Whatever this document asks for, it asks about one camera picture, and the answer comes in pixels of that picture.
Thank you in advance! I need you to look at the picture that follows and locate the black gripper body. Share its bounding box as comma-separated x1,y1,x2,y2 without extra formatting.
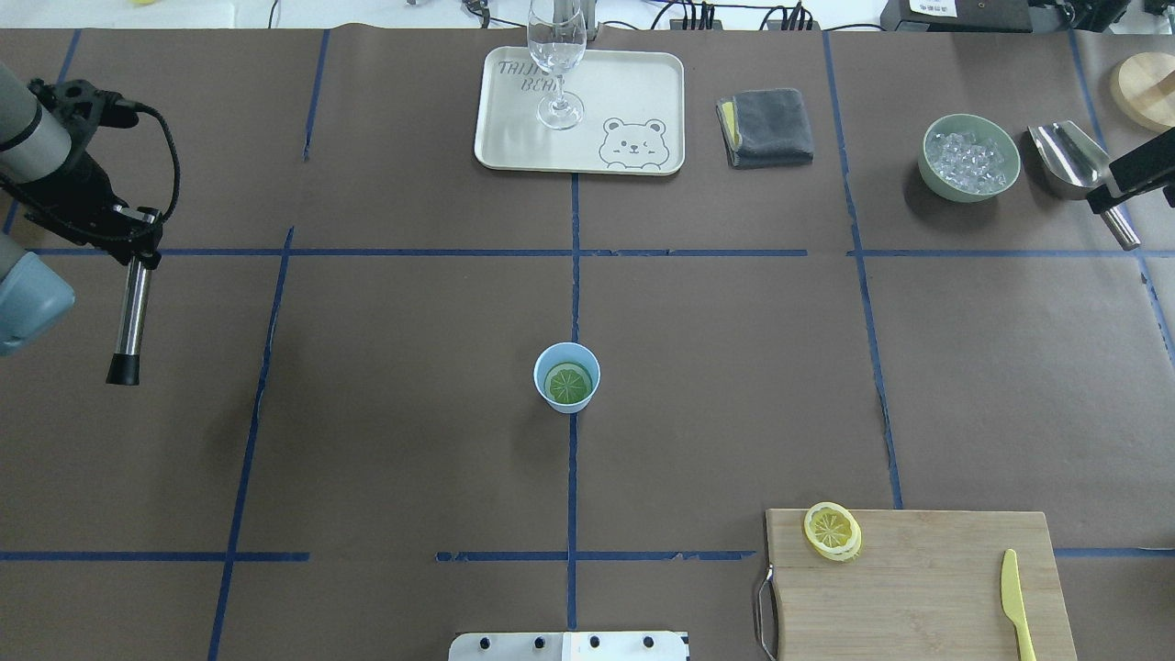
18,156,162,267

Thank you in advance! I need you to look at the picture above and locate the steel muddler black tip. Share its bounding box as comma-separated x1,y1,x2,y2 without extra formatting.
106,258,152,386

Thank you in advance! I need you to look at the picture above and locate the light blue plastic cup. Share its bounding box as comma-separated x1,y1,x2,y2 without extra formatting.
532,342,600,414

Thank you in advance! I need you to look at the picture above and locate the lemon slice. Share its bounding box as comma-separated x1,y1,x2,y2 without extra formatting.
541,363,593,406

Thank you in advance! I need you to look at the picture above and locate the metal ice scoop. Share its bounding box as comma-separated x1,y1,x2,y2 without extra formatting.
1027,120,1141,252

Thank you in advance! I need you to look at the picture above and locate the wooden mug tree stand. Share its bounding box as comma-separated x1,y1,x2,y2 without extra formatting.
1112,50,1174,133

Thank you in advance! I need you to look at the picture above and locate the green bowl of ice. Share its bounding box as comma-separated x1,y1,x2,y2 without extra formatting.
918,114,1023,204

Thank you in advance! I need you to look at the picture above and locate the black computer box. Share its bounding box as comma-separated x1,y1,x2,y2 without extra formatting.
878,1,1129,33

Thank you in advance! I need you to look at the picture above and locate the grey folded cloth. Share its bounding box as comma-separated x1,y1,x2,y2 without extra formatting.
716,88,814,169

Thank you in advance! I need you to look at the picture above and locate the yellow plastic knife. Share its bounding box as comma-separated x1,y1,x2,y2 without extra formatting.
1000,548,1038,661

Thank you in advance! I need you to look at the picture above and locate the wooden cutting board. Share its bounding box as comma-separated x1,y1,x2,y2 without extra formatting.
761,508,1076,660

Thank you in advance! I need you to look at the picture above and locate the clear wine glass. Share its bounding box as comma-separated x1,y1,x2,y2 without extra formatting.
526,1,588,130

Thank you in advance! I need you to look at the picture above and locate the cream bear tray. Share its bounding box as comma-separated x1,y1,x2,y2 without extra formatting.
474,46,687,176

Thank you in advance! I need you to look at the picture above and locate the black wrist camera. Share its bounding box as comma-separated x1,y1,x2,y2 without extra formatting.
27,79,139,141

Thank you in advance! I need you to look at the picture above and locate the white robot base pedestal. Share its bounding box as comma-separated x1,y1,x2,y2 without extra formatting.
448,629,691,660

